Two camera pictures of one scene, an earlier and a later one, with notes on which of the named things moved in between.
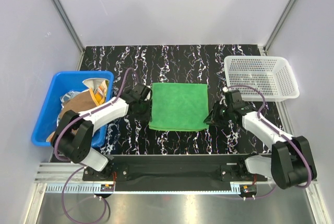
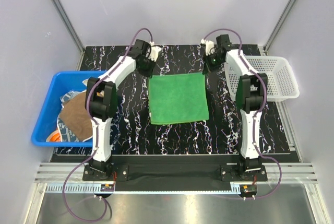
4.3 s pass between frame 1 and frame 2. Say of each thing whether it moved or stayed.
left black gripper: moved
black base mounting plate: stayed
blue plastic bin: stayed
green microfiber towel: moved
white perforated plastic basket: stayed
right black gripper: moved
